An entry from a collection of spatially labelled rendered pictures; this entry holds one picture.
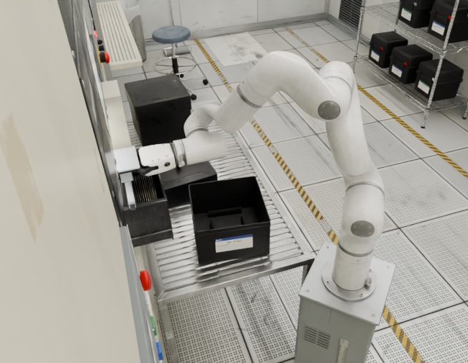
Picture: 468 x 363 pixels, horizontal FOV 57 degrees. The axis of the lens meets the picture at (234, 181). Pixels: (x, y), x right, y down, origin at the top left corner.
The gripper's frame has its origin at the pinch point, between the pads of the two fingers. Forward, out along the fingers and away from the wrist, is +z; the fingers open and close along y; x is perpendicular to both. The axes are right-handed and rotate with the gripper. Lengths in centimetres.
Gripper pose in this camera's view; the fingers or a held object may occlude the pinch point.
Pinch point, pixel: (124, 164)
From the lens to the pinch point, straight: 136.3
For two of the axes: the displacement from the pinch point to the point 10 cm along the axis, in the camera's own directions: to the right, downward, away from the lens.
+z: -9.5, 2.2, -2.1
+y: -3.0, -5.8, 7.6
